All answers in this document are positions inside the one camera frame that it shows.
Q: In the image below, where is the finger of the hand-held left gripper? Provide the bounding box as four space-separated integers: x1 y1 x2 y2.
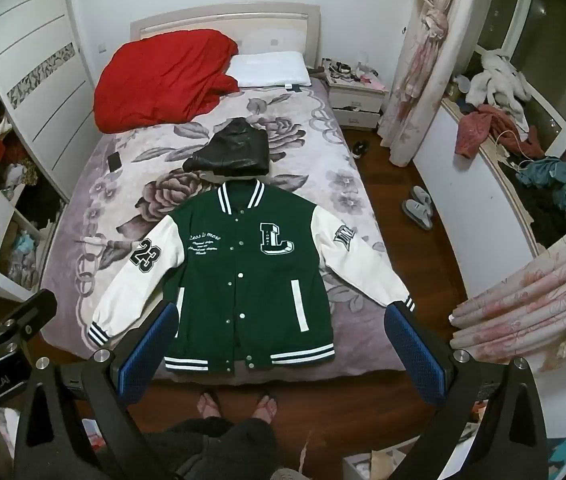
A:
0 288 60 361

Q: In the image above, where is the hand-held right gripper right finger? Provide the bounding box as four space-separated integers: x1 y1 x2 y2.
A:
384 301 555 480

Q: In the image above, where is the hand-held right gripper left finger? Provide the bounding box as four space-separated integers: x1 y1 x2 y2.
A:
13 301 180 480

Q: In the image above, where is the green white varsity jacket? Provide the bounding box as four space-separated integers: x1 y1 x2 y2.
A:
86 180 417 374

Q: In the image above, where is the teal cloth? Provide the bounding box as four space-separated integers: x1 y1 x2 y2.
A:
12 231 40 267

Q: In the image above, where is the person's left foot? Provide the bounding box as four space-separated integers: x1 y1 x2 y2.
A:
197 390 225 422

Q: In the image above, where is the person's foot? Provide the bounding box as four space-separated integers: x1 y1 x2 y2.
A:
252 393 280 422
197 390 225 422

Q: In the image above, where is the cardboard box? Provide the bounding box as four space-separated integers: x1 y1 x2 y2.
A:
342 434 415 480

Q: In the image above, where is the person's dark fuzzy clothing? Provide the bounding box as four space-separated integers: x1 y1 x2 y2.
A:
145 416 283 480

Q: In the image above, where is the person's right foot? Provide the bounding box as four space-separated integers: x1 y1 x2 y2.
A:
252 393 280 422

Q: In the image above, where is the loose pink floral curtain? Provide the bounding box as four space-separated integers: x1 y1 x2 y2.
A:
448 220 566 372

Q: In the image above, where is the grey slipper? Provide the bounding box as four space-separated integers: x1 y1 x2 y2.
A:
410 185 437 217
401 199 434 231

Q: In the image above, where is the black leather jacket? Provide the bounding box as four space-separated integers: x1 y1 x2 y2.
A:
183 116 270 182

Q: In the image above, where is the blue garment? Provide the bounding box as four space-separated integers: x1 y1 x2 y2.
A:
517 156 566 222

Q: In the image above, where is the pink red garment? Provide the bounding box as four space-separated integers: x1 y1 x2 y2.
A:
455 104 545 162

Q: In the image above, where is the white nightstand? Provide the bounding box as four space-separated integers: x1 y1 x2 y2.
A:
324 77 389 130

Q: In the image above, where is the red quilt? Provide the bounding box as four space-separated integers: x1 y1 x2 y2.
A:
94 29 240 135

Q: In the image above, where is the white wardrobe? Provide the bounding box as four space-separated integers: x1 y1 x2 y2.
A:
0 0 108 306

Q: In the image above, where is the white garment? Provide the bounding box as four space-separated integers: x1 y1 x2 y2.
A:
464 49 535 122

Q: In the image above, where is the clutter of small bottles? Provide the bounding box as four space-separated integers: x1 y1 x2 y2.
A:
322 56 383 84

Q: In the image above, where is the tied pink floral curtain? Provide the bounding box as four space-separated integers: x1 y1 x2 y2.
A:
377 0 470 167

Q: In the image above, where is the white pillow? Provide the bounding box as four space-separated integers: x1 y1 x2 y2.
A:
225 51 313 90

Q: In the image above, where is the cream bed headboard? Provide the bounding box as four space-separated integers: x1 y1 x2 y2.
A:
129 4 322 68

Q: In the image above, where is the white cable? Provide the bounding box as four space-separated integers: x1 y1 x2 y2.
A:
494 129 531 173

